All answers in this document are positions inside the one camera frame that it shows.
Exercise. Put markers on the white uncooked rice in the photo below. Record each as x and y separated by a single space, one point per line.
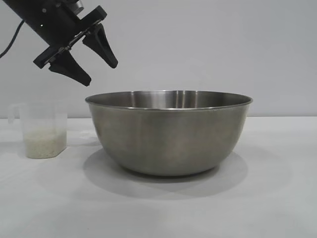
44 146

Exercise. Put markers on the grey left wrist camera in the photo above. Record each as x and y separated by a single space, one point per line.
78 5

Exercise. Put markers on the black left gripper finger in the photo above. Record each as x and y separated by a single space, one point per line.
71 69
103 47

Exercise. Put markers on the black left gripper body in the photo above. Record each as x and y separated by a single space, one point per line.
52 22

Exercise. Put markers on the stainless steel mixing bowl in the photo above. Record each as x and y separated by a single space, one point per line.
168 134

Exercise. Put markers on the translucent plastic measuring cup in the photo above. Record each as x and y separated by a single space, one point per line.
44 116

